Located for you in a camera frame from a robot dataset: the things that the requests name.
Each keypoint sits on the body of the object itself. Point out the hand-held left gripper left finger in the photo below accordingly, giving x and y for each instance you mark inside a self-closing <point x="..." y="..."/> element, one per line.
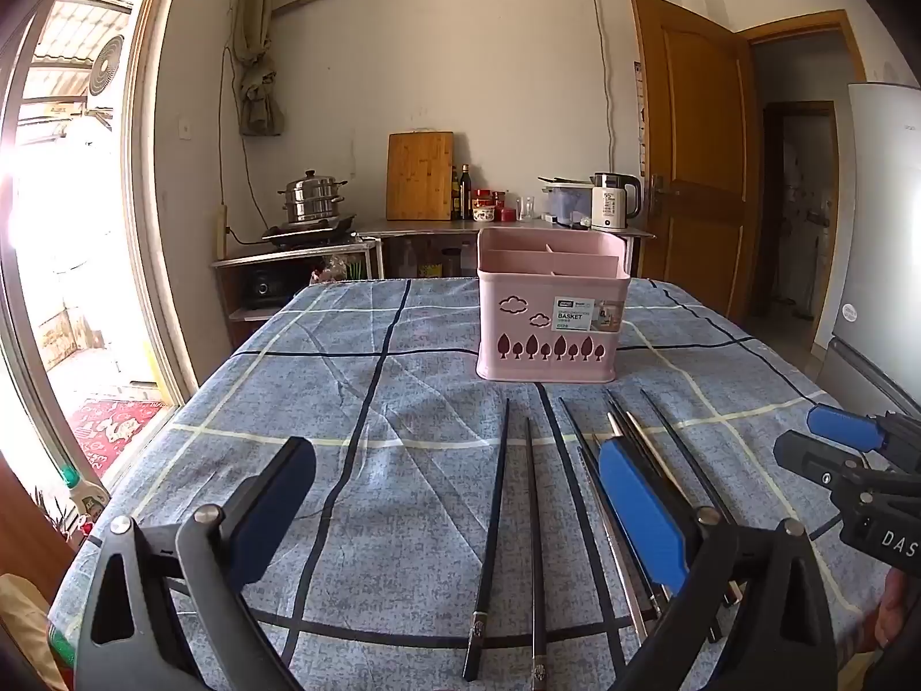
<point x="273" y="504"/>

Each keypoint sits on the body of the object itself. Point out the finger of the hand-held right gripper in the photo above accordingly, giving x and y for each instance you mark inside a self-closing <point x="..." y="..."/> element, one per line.
<point x="809" y="455"/>
<point x="842" y="425"/>

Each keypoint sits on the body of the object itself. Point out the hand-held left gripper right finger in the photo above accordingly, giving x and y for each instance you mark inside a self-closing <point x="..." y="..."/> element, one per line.
<point x="640" y="511"/>

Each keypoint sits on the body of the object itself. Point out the row of black chopsticks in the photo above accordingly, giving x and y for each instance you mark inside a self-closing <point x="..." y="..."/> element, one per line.
<point x="532" y="518"/>

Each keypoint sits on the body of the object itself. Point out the pink plastic utensil basket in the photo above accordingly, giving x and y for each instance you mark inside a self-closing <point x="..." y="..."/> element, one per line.
<point x="518" y="345"/>

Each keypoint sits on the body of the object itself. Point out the person's right hand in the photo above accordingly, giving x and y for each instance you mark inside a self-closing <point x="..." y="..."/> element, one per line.
<point x="903" y="608"/>

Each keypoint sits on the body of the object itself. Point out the blue plaid tablecloth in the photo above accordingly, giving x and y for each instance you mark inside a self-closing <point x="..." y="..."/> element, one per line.
<point x="288" y="389"/>

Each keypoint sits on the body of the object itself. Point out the red patterned rug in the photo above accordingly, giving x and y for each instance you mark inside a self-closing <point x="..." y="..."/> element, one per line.
<point x="115" y="432"/>

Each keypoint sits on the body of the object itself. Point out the green-capped plastic bottle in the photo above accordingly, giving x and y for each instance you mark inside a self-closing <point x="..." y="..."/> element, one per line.
<point x="86" y="493"/>

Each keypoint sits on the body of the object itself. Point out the silver refrigerator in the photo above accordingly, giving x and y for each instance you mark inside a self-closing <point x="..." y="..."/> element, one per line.
<point x="878" y="230"/>

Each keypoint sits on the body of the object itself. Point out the low metal stove stand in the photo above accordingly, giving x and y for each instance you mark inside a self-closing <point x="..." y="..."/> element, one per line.
<point x="288" y="258"/>

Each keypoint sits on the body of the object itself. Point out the black gas stove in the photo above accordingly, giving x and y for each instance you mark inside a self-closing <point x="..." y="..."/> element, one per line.
<point x="309" y="230"/>

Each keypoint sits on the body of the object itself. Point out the beige power strip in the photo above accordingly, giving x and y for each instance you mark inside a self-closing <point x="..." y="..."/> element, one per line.
<point x="222" y="230"/>

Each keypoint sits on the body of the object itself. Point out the wooden door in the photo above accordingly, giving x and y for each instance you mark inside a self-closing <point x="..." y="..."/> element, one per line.
<point x="698" y="158"/>

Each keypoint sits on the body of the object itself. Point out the stainless steel steamer pot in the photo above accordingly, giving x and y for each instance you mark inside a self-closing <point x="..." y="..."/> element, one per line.
<point x="311" y="201"/>

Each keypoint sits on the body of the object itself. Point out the white electric kettle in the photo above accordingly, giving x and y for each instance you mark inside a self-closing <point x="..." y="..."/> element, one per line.
<point x="611" y="205"/>

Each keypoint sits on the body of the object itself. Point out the water filter pitcher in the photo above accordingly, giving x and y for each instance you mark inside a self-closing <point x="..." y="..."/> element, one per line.
<point x="568" y="201"/>

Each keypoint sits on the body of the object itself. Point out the metal counter table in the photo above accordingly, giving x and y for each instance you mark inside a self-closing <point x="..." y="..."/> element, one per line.
<point x="432" y="228"/>

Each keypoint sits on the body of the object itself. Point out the clear drinking glass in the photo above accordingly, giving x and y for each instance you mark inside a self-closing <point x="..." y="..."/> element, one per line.
<point x="527" y="210"/>

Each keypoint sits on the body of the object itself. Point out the small patterned bowl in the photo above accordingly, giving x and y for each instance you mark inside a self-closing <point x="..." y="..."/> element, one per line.
<point x="483" y="214"/>

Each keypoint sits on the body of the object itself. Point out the red-lidded jar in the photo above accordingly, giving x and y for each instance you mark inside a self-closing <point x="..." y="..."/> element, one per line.
<point x="481" y="198"/>

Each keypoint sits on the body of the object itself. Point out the bamboo cutting board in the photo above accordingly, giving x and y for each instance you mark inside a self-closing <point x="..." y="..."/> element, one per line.
<point x="421" y="176"/>

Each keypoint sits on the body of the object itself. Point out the tall dark sauce bottle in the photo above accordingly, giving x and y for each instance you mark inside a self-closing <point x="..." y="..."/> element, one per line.
<point x="465" y="194"/>

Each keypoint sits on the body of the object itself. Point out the tied beige curtain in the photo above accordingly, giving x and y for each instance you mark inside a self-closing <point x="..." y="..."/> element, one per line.
<point x="255" y="50"/>

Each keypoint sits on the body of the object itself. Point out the outdoor fan unit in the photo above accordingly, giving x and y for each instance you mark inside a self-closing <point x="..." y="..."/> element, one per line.
<point x="106" y="66"/>

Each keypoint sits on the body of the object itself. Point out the white sliding door frame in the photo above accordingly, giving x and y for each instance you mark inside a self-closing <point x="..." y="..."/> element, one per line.
<point x="155" y="230"/>

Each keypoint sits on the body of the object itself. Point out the narrow wall calendar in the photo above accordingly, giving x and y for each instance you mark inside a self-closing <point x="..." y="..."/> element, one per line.
<point x="640" y="115"/>

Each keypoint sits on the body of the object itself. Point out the white wall socket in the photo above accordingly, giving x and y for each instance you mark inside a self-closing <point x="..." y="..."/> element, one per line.
<point x="185" y="128"/>

